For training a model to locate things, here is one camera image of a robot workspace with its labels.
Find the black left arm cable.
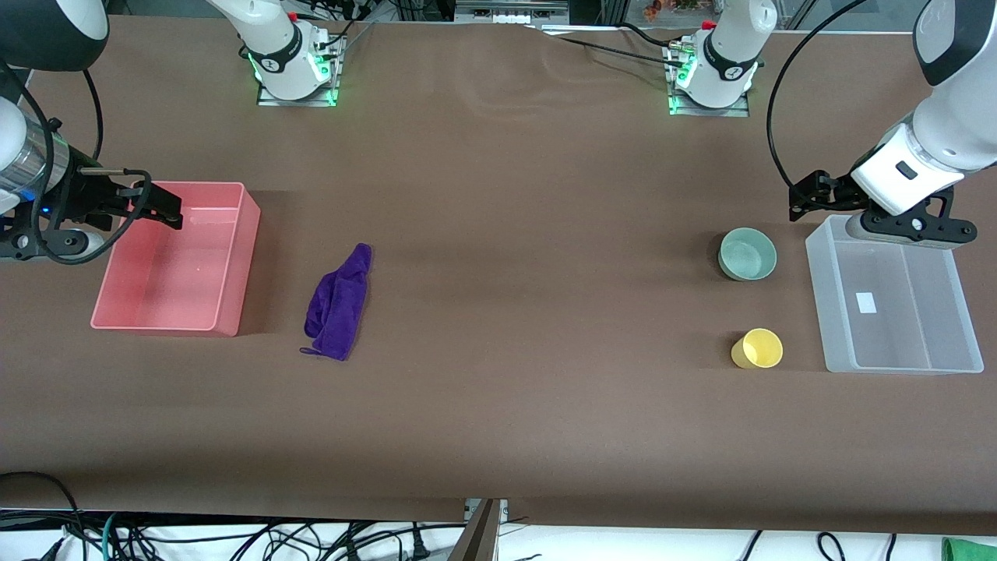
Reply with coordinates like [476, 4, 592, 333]
[766, 0, 869, 207]

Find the brown table cover sheet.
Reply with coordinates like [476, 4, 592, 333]
[0, 14, 997, 537]

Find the black right base cable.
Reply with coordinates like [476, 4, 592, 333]
[300, 0, 376, 49]

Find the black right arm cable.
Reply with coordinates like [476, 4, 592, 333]
[0, 66, 153, 266]

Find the yellow cup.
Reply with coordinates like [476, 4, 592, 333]
[731, 328, 784, 369]

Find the clear plastic bin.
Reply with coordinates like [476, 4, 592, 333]
[805, 214, 985, 376]

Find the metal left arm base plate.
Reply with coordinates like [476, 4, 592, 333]
[668, 43, 751, 118]

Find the green object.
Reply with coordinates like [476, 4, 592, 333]
[941, 536, 997, 561]

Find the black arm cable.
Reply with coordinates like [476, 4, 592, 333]
[766, 0, 869, 207]
[0, 66, 153, 266]

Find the orange floral object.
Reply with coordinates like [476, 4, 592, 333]
[643, 0, 702, 20]

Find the grey metal device box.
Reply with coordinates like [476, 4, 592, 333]
[456, 0, 569, 24]

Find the black cable across table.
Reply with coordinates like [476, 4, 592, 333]
[537, 23, 690, 69]

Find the purple cloth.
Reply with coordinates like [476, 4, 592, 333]
[300, 243, 373, 362]

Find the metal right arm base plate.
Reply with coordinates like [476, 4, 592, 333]
[257, 35, 340, 108]

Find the pink plastic bin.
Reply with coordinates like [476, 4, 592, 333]
[90, 181, 262, 337]

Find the green bowl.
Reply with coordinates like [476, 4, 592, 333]
[717, 227, 778, 282]

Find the brown table support beam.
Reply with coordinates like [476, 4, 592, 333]
[448, 499, 501, 561]

